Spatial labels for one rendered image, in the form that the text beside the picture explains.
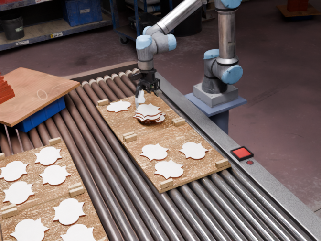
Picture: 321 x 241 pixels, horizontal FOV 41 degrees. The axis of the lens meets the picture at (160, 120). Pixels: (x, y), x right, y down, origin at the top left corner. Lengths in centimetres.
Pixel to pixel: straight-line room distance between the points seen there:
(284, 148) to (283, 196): 188
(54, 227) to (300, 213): 93
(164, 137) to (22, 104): 78
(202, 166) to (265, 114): 228
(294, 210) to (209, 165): 41
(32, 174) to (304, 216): 115
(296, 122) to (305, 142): 32
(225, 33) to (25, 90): 114
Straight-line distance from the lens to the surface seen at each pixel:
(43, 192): 187
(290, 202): 176
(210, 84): 243
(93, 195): 181
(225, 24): 217
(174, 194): 177
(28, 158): 209
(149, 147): 199
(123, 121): 223
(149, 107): 221
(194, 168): 187
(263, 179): 186
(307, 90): 457
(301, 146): 370
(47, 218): 174
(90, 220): 168
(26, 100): 238
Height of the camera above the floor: 209
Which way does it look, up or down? 31 degrees down
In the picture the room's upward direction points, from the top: 4 degrees counter-clockwise
